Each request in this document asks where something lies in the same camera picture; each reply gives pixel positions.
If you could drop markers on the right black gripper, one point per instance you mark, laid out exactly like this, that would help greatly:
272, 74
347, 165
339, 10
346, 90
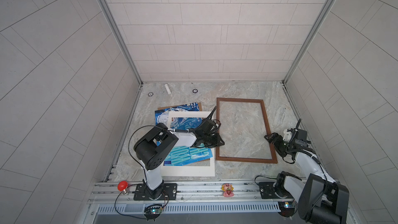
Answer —
276, 142

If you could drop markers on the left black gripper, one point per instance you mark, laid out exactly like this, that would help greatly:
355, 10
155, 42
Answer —
216, 141

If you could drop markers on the brown wooden picture frame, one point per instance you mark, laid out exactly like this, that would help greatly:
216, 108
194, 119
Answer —
244, 125

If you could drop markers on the blue poster photo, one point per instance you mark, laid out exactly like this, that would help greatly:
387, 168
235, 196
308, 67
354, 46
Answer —
183, 158

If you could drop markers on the cream white mat board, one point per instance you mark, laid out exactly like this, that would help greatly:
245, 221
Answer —
191, 170

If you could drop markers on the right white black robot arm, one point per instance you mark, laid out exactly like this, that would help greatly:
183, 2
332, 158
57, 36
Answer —
320, 198

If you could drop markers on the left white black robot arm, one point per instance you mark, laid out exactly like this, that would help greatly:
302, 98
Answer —
153, 148

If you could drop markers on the pink toy figure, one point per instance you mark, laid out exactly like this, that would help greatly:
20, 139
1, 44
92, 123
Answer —
227, 190

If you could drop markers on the white cylinder tube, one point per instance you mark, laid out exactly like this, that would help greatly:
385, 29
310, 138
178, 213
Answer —
167, 88

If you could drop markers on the right green circuit board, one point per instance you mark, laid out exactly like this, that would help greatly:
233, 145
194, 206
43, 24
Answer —
287, 209

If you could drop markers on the green circuit board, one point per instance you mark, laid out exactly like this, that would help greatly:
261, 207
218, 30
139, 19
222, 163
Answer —
287, 209
152, 212

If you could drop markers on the left green circuit board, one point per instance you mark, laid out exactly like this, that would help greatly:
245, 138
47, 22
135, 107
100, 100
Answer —
152, 212

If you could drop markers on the red emergency stop button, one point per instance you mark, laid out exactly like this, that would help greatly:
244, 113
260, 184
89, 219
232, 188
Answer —
123, 187

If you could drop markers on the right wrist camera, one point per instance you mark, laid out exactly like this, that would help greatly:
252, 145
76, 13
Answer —
287, 135

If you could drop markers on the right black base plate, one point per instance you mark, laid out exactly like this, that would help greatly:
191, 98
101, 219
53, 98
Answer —
270, 190

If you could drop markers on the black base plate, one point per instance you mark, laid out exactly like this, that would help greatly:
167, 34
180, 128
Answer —
166, 191
270, 190

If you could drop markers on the aluminium front rail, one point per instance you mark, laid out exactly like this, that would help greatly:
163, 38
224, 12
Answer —
187, 192

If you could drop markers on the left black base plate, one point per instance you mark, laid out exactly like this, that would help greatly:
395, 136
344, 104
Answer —
166, 191

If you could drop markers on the white vented cable duct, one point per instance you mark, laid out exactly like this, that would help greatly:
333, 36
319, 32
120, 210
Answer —
193, 208

